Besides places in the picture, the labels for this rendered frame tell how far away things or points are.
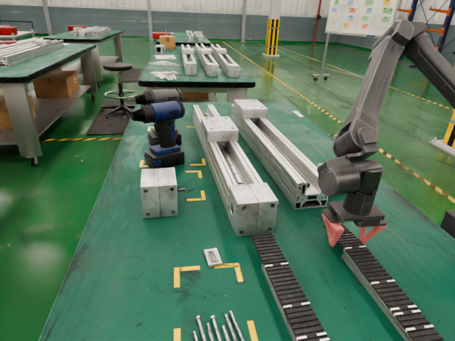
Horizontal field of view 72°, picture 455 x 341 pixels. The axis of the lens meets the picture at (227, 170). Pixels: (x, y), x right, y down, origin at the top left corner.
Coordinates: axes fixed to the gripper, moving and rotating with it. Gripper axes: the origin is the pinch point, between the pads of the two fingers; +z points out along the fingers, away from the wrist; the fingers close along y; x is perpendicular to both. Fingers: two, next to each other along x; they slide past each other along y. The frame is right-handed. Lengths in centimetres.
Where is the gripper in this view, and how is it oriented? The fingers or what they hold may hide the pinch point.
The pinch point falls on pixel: (347, 241)
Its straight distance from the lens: 79.7
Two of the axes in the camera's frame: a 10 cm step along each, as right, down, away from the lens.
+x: 1.8, 4.5, -8.7
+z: -0.5, 8.9, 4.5
